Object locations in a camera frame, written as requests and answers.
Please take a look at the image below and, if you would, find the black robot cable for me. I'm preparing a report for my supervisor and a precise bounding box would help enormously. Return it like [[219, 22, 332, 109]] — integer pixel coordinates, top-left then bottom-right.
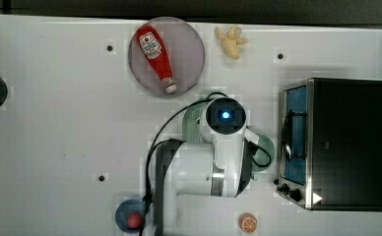
[[139, 91, 273, 236]]

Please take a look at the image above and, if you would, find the toy peeled banana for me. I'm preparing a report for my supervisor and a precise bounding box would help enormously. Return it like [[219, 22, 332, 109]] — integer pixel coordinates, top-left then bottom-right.
[[215, 25, 249, 60]]

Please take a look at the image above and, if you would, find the blue small bowl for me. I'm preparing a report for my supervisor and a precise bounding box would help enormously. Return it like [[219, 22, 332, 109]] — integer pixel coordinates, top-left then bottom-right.
[[114, 197, 145, 234]]

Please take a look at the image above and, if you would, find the red ketchup bottle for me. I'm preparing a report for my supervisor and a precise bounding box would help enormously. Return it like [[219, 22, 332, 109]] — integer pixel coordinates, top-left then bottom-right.
[[136, 26, 177, 93]]

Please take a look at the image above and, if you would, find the toy orange slice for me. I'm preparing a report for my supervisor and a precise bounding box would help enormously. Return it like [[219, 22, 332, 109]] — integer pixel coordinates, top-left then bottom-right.
[[238, 212, 258, 233]]

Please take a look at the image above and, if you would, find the grey round plate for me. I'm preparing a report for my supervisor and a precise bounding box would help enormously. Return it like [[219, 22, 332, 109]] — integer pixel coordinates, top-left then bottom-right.
[[128, 17, 205, 96]]

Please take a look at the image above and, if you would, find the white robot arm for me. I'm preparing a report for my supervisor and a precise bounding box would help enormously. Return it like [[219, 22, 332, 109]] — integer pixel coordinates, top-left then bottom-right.
[[153, 97, 260, 236]]

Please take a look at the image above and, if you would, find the red ball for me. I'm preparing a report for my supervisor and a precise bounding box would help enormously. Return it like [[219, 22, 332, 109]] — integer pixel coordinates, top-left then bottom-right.
[[127, 211, 144, 229]]

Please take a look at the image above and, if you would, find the green mug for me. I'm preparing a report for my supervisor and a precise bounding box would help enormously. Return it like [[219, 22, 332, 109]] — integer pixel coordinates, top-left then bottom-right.
[[250, 134, 276, 181]]

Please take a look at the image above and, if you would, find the toaster oven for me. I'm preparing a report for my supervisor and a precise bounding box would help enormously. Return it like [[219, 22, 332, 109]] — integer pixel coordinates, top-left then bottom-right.
[[274, 78, 382, 211]]

